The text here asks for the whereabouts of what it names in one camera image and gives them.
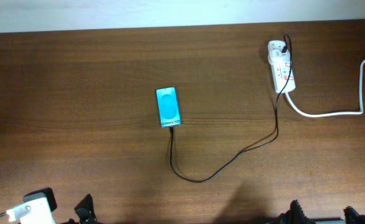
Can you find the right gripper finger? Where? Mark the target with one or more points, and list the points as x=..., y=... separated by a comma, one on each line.
x=352, y=216
x=294, y=215

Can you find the blue Galaxy S25 smartphone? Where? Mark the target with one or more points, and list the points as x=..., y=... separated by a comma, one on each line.
x=168, y=107

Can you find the white USB charger adapter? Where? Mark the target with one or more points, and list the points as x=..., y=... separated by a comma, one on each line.
x=278, y=52

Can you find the white power strip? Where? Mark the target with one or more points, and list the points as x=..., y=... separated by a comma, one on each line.
x=283, y=78

